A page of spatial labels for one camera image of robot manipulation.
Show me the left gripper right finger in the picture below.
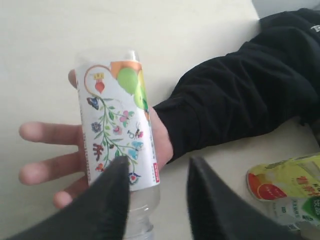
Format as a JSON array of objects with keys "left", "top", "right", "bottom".
[{"left": 187, "top": 157, "right": 302, "bottom": 240}]

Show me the yellow juice bottle red cap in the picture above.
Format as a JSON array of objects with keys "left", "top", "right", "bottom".
[{"left": 246, "top": 153, "right": 320, "bottom": 201}]

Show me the white bottle green label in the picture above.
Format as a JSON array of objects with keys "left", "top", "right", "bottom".
[{"left": 268, "top": 196, "right": 320, "bottom": 240}]

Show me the black sleeved forearm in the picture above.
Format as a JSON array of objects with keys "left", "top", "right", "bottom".
[{"left": 151, "top": 8, "right": 320, "bottom": 166}]

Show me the white bottle cartoon label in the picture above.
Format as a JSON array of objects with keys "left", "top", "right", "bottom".
[{"left": 74, "top": 47, "right": 161, "bottom": 240}]

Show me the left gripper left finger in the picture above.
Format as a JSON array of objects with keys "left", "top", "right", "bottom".
[{"left": 10, "top": 156, "right": 130, "bottom": 240}]

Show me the open bare human hand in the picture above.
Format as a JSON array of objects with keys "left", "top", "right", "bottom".
[{"left": 18, "top": 68, "right": 174, "bottom": 210}]

